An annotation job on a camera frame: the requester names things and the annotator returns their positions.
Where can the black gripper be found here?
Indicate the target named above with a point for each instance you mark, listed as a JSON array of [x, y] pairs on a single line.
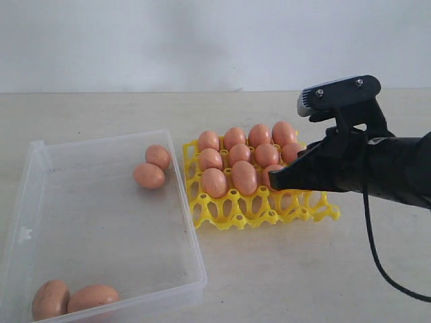
[[335, 164]]

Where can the brown egg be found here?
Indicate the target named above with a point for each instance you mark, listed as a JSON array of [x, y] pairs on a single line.
[[258, 135], [265, 174], [149, 176], [289, 152], [92, 296], [210, 158], [266, 154], [50, 300], [158, 155], [244, 177], [208, 139], [234, 136], [283, 133], [214, 183]]

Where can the brown egg second row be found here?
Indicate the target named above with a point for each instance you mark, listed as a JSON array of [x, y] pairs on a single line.
[[239, 152]]

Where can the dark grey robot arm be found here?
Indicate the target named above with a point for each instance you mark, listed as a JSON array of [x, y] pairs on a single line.
[[392, 168]]

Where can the yellow plastic egg tray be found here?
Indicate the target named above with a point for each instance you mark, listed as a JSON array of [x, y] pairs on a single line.
[[237, 210]]

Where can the clear plastic box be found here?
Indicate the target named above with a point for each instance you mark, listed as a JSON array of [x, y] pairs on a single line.
[[80, 217]]

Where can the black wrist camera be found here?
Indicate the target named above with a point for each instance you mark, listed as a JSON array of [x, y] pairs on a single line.
[[350, 101]]

